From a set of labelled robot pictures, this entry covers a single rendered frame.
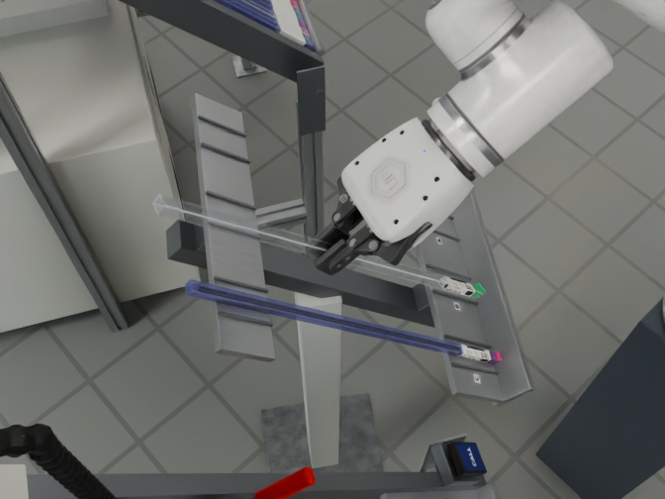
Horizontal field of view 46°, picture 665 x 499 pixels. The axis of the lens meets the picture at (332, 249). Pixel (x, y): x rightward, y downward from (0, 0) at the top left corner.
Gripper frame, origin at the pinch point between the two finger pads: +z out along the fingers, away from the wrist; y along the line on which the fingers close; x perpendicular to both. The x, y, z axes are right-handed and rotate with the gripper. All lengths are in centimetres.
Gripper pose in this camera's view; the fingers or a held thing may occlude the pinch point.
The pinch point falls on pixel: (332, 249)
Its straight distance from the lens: 79.6
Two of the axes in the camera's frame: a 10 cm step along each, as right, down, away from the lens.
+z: -7.3, 6.3, 2.6
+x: 5.3, 2.9, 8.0
